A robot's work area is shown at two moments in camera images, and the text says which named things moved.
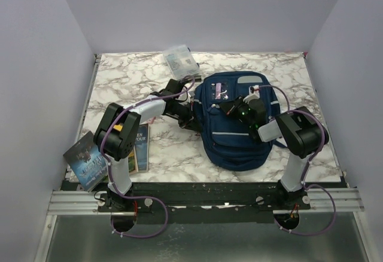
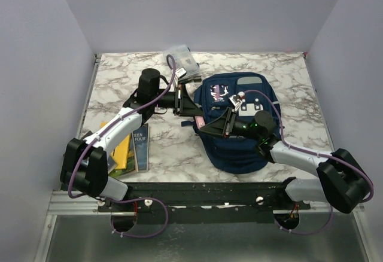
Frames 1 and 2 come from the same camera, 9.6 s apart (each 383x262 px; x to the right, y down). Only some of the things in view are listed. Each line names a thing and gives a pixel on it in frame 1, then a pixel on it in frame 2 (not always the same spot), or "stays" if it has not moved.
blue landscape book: x=142 y=147 stays
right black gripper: x=230 y=107 to x=223 y=125
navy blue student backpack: x=227 y=140 stays
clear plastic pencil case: x=181 y=61 stays
